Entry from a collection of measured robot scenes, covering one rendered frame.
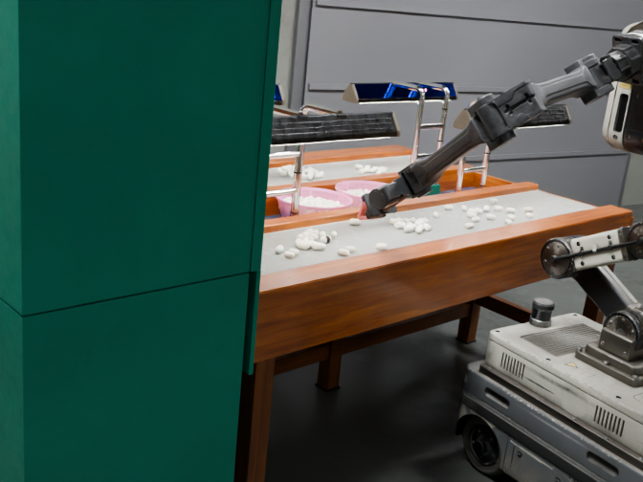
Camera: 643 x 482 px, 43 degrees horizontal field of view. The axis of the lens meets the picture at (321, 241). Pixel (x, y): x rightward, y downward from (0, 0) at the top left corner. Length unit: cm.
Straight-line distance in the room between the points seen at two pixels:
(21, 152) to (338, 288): 94
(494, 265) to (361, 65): 240
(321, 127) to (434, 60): 285
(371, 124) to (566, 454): 111
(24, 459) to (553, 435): 147
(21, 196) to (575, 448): 165
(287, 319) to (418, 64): 323
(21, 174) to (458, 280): 142
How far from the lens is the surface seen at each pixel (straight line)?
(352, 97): 322
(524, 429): 260
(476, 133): 186
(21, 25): 148
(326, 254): 233
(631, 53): 218
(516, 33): 560
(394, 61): 495
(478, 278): 259
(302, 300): 205
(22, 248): 156
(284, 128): 227
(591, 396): 245
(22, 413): 170
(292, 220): 254
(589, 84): 207
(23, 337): 162
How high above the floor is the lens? 148
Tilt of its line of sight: 17 degrees down
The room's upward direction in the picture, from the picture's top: 6 degrees clockwise
